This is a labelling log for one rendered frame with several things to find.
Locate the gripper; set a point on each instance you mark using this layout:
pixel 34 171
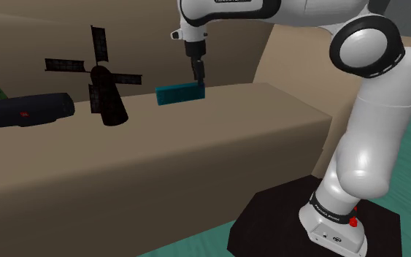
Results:
pixel 195 48

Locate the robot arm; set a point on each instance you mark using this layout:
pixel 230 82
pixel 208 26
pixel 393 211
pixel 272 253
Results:
pixel 376 135

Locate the black windmill figure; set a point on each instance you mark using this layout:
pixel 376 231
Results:
pixel 108 103

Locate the black cylindrical speaker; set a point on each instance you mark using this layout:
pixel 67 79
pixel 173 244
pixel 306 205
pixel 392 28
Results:
pixel 27 108

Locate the tan sofa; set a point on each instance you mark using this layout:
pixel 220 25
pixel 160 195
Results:
pixel 191 149

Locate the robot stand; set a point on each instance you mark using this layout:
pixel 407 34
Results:
pixel 269 220

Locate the teal flat rectangular box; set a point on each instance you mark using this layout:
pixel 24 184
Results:
pixel 179 94

